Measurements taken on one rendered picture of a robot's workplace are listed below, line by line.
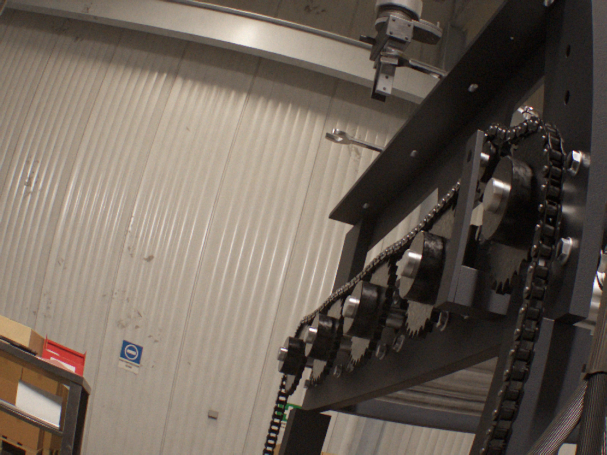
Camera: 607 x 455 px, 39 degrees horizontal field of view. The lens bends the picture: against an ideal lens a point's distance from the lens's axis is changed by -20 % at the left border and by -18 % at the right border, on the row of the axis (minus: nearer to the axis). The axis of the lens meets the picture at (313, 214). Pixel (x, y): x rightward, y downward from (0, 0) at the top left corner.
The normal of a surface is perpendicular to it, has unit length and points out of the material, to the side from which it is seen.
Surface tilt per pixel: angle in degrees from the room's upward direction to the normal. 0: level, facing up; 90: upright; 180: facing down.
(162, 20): 90
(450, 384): 138
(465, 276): 90
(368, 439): 90
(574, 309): 90
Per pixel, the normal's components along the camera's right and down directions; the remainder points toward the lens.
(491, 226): -0.95, -0.28
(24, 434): 0.25, -0.24
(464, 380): 0.05, 0.26
